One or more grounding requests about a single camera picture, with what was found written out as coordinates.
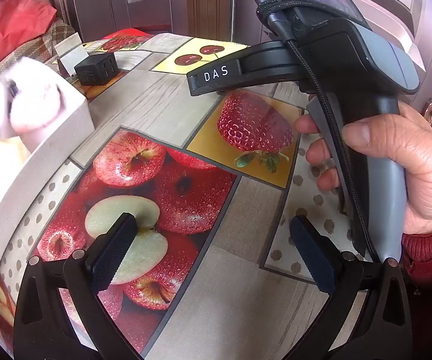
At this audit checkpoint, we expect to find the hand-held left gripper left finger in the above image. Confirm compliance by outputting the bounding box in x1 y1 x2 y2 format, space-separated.
13 212 145 360

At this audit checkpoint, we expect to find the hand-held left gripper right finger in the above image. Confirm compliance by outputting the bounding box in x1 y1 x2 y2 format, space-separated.
283 214 413 360

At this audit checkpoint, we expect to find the white cardboard box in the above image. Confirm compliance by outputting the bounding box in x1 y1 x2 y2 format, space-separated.
0 82 96 271

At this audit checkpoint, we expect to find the pale yellow plush toy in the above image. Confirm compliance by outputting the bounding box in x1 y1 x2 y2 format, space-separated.
0 138 32 205

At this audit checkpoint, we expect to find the white plush toy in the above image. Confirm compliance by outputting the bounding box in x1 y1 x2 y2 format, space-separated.
0 56 71 148

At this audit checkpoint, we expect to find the person's right forearm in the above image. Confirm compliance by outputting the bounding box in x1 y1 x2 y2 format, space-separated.
401 210 432 299

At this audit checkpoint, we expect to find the person's right hand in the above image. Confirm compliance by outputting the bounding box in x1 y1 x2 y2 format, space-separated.
294 101 432 239

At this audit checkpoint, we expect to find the pink metal door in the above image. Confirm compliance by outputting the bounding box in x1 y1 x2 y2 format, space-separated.
336 0 432 137

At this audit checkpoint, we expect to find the fruit printed tablecloth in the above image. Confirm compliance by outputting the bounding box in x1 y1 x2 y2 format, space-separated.
0 28 406 360

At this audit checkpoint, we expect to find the black charger block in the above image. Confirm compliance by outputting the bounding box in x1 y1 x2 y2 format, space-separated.
74 52 119 86

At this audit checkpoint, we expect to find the small white carton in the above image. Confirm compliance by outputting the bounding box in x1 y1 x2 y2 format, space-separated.
53 32 90 78

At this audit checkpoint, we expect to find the plaid sofa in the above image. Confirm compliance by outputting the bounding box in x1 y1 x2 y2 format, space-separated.
0 18 77 71

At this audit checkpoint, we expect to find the brown panel door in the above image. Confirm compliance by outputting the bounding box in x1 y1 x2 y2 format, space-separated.
41 0 241 44

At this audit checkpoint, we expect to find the red plastic bag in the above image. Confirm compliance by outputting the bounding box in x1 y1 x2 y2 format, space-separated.
0 0 58 63

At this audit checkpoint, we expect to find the black braided cable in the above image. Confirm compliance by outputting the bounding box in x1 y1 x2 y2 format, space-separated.
253 0 383 264

